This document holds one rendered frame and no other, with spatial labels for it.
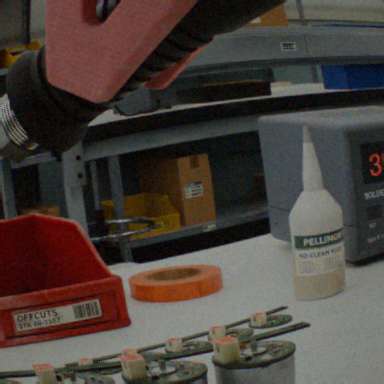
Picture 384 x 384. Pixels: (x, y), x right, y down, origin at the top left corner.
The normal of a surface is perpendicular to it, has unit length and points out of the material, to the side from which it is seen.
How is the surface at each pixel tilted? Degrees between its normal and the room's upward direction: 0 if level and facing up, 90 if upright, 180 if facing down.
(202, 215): 90
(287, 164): 90
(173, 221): 92
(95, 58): 99
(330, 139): 90
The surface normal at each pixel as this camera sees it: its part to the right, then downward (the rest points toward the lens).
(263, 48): 0.51, 0.04
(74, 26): -0.46, 0.32
